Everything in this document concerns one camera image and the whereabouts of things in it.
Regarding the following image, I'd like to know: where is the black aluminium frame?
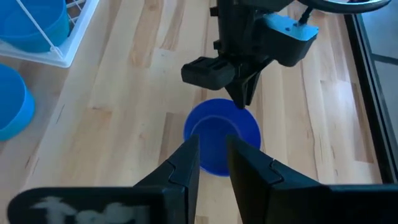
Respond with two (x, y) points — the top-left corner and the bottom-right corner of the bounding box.
(343, 14), (398, 184)

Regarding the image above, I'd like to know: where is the white wire dish rack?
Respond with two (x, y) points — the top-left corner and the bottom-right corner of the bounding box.
(0, 0), (100, 68)

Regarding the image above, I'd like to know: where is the purple mini bowl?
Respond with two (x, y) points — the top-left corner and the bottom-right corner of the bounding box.
(183, 98), (262, 177)

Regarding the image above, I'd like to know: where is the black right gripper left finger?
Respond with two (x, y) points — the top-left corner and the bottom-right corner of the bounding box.
(7, 134), (200, 224)

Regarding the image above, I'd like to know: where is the blue mini bowl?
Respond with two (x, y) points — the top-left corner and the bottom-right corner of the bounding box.
(0, 9), (70, 53)
(0, 0), (68, 35)
(0, 63), (35, 142)

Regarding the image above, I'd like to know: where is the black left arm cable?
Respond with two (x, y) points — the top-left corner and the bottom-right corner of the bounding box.
(297, 0), (392, 15)

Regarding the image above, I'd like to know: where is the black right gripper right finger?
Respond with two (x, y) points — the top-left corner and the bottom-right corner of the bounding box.
(226, 135), (398, 224)

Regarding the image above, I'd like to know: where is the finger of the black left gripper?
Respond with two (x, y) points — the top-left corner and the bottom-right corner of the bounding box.
(224, 62), (252, 110)
(247, 59), (271, 108)

